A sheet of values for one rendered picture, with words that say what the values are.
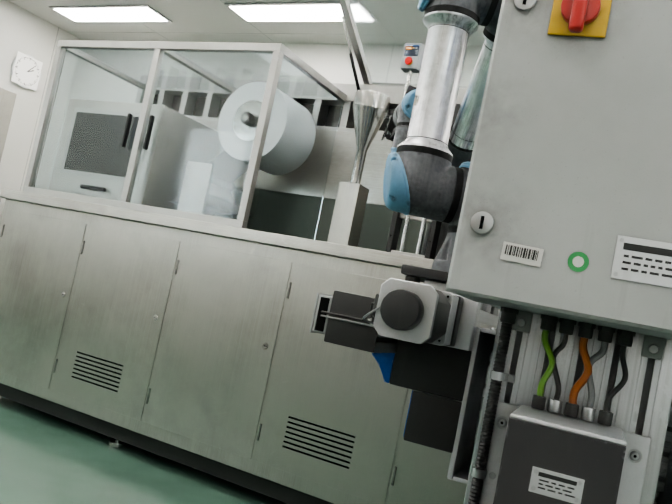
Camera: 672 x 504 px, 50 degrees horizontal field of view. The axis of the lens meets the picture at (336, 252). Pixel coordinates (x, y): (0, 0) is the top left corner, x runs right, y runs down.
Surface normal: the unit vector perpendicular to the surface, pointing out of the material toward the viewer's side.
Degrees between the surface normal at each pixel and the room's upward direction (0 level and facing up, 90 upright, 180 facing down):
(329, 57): 90
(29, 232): 90
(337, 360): 90
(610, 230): 90
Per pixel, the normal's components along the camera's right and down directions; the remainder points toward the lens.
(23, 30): 0.87, 0.15
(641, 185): -0.33, -0.13
